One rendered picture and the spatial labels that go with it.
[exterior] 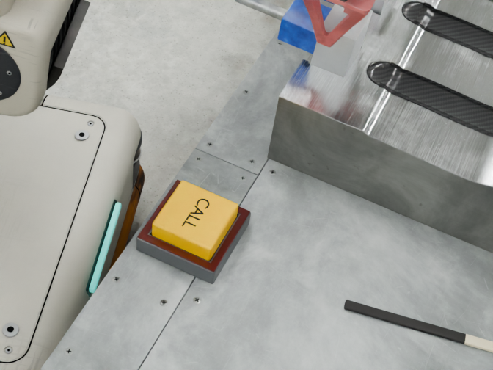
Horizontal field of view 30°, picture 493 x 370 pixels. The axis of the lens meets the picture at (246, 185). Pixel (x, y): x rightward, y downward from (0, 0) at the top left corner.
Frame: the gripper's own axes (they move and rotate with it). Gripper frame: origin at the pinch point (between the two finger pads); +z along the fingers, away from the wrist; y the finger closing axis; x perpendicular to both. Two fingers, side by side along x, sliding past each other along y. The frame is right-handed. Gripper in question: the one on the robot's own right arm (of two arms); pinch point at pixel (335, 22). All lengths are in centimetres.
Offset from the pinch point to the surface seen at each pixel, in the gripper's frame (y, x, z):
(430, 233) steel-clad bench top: -9.0, -16.6, 12.4
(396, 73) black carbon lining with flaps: 1.3, -7.2, 4.2
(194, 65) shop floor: 79, 43, 95
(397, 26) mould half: 7.5, -5.1, 3.8
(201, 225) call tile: -21.6, 2.7, 9.5
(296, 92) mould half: -6.7, 0.5, 4.0
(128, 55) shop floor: 74, 58, 95
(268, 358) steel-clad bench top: -29.0, -7.9, 12.8
